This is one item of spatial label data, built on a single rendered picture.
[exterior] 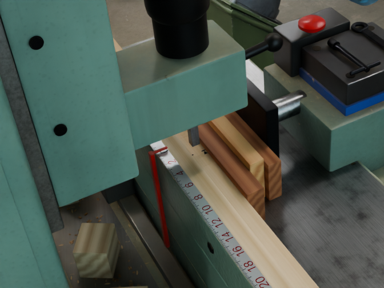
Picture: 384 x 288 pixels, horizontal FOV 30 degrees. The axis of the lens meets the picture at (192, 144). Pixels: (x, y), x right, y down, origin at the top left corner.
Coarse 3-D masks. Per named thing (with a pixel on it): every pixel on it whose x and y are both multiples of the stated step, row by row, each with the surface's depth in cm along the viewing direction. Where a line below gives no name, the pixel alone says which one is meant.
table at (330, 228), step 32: (288, 160) 80; (288, 192) 76; (320, 192) 76; (352, 192) 76; (288, 224) 73; (320, 224) 73; (352, 224) 72; (192, 256) 76; (320, 256) 69; (352, 256) 69
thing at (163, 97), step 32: (224, 32) 70; (128, 64) 67; (160, 64) 67; (192, 64) 66; (224, 64) 67; (128, 96) 64; (160, 96) 66; (192, 96) 68; (224, 96) 70; (160, 128) 68
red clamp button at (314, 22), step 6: (306, 18) 79; (312, 18) 79; (318, 18) 79; (300, 24) 79; (306, 24) 78; (312, 24) 78; (318, 24) 78; (324, 24) 78; (306, 30) 78; (312, 30) 78; (318, 30) 78
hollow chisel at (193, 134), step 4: (192, 128) 74; (196, 128) 75; (188, 132) 75; (192, 132) 75; (196, 132) 75; (188, 136) 76; (192, 136) 75; (196, 136) 75; (192, 140) 75; (196, 140) 76; (192, 144) 76; (196, 144) 76
